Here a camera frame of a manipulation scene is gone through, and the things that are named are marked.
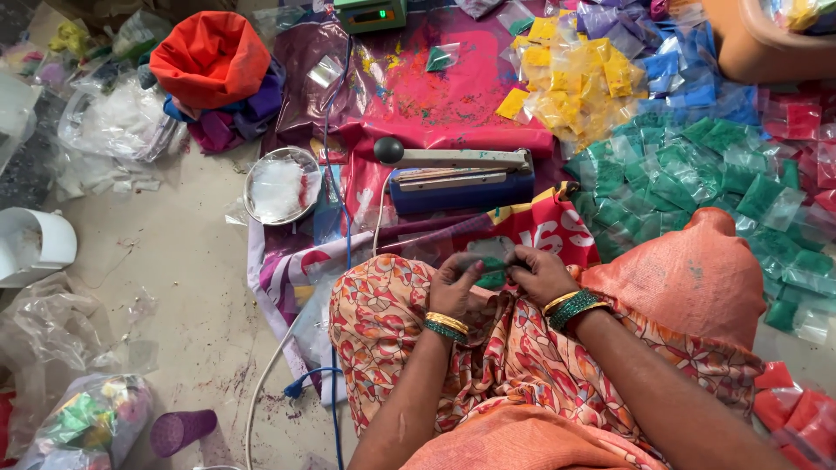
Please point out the steel bowl with plastic bags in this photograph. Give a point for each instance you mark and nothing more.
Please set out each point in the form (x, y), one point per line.
(282, 185)

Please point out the pile of blue powder packets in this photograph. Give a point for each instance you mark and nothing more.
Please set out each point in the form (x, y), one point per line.
(686, 72)

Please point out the green digital weighing scale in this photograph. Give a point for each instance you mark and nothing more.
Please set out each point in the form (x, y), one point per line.
(371, 14)

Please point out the orange patterned sari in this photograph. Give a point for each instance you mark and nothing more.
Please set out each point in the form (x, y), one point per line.
(509, 365)

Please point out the white plastic container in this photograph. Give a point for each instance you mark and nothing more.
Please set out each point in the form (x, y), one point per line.
(32, 245)

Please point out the heap of assorted plastic bags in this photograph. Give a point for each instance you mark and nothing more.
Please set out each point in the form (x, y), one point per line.
(72, 45)

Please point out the blue heat sealer machine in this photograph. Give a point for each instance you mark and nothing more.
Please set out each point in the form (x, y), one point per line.
(460, 179)

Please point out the gold and green right bangles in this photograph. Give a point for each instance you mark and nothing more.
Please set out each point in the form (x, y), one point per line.
(571, 305)

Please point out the single green powder packet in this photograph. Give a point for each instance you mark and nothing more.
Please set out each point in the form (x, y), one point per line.
(441, 59)

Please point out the purple plastic cup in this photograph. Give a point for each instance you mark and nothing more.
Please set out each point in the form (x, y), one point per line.
(181, 431)

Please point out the crumpled clear plastic sheets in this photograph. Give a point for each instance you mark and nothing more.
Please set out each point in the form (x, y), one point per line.
(59, 333)

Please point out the person's left fingers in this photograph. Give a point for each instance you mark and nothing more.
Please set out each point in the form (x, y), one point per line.
(465, 262)

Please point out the orange cloth sack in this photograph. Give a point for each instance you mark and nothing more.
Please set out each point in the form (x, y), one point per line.
(210, 59)

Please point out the pile of orange powder packets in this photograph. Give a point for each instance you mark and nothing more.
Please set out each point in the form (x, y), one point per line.
(793, 411)

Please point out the gold and green left bangles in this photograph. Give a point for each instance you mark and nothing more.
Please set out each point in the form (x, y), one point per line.
(447, 325)

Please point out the pile of red powder packets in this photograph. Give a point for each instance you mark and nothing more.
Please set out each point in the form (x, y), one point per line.
(806, 143)

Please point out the orange plastic tub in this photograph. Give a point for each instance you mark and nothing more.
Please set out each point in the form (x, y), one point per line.
(764, 39)

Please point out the pink printed plastic banner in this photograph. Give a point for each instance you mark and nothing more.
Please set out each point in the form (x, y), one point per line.
(424, 111)

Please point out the clear bag of colourful packets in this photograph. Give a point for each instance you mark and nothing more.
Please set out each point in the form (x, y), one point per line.
(91, 423)

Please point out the pile of yellow powder packets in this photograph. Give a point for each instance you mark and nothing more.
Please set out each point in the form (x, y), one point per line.
(575, 85)

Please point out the pile of green powder packets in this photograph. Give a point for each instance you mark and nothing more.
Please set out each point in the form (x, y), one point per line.
(692, 189)

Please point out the purple and blue cloth bag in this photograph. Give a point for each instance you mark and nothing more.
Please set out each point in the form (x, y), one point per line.
(235, 111)

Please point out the person's right fingers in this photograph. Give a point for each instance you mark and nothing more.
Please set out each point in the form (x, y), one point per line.
(522, 261)

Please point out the gold and green bangles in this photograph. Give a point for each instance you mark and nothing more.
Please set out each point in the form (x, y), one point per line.
(447, 325)
(571, 305)

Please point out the clear bag of empty pouches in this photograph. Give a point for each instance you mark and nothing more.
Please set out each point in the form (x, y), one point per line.
(124, 121)

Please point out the person's right hand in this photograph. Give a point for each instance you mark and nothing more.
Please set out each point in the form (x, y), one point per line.
(539, 274)

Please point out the green powder plastic packet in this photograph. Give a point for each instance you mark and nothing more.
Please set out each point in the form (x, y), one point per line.
(493, 274)

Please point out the person's left hand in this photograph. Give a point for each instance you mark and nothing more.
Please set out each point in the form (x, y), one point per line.
(454, 286)

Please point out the pile of purple powder packets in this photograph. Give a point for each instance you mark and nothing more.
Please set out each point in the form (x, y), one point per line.
(611, 23)

